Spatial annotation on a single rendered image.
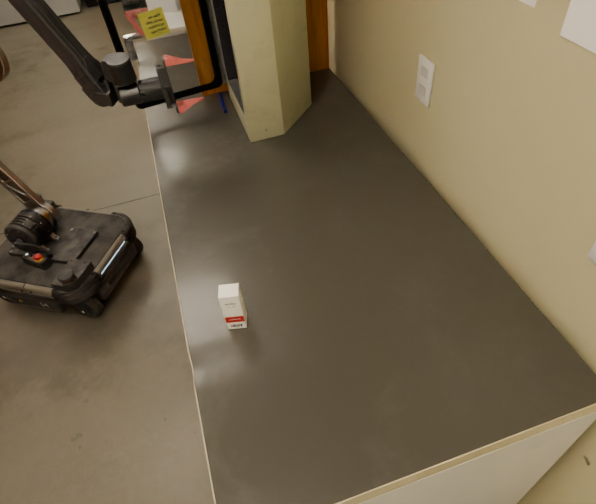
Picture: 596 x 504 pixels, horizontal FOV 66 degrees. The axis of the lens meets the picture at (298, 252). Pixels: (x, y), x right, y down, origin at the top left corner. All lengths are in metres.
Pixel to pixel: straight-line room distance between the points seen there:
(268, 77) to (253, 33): 0.13
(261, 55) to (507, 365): 0.98
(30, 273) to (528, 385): 2.08
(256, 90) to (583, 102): 0.85
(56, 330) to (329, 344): 1.74
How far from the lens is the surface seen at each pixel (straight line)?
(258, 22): 1.33
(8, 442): 2.26
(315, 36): 1.81
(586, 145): 0.90
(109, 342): 2.29
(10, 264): 2.53
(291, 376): 0.90
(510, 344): 0.98
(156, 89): 1.29
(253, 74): 1.38
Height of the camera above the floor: 1.73
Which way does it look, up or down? 46 degrees down
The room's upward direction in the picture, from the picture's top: 6 degrees counter-clockwise
